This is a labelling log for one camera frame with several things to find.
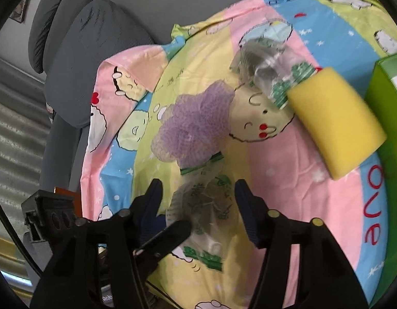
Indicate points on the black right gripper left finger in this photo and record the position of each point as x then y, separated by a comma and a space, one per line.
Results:
138, 222

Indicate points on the colourful cartoon bed sheet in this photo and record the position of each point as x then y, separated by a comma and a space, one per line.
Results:
353, 36

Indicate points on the purple mesh bath pouf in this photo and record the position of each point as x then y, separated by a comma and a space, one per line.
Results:
195, 127

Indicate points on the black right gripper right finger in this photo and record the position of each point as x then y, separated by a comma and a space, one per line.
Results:
259, 225

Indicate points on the yellow sponge block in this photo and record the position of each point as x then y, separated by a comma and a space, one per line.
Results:
341, 124

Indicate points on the green box with white interior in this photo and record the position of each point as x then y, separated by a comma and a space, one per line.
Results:
381, 97

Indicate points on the lower framed ink painting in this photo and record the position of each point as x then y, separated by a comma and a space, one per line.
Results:
18, 14

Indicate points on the clear bag with green print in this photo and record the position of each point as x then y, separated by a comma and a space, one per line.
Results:
205, 199

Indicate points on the grey sofa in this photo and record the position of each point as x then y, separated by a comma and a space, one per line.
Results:
89, 38

